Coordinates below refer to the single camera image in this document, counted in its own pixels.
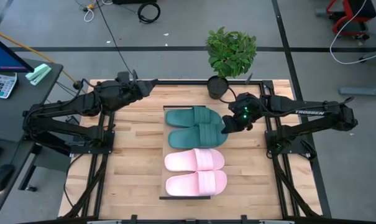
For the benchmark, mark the pink slide sandal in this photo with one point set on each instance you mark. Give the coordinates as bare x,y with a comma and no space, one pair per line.
194,183
190,160

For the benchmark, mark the black desk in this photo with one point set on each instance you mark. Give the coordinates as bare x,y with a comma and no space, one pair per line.
7,124

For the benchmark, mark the green plant in black pot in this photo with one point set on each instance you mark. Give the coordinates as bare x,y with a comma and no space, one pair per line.
231,53

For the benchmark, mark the grey desk calculator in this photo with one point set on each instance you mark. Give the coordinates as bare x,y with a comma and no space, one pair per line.
1,84

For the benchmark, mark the mint green stapler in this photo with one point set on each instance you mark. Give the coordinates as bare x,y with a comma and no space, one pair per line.
38,74

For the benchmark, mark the green slide sandal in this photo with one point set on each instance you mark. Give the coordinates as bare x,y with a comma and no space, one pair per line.
194,137
187,117

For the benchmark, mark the computer monitor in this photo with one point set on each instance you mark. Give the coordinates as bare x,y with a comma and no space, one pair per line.
2,57

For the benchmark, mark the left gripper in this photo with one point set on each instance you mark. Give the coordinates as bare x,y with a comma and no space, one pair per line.
125,93

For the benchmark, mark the black computer mouse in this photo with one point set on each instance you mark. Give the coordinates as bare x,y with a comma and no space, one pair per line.
0,178

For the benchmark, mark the wooden shelf with black frame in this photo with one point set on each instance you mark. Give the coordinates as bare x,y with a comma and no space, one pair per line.
184,197

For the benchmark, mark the grey desk foot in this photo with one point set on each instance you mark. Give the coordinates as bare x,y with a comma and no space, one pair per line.
361,91

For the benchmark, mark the red cart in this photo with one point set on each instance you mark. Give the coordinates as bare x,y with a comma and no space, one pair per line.
346,17

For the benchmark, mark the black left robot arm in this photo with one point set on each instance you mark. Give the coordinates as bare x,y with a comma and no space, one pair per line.
60,107

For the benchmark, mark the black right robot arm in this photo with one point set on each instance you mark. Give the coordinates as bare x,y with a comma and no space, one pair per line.
309,112

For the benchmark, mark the black aluminium table frame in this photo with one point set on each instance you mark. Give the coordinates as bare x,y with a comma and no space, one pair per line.
187,82

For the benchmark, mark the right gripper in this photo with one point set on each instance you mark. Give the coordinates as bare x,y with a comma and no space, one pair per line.
246,107

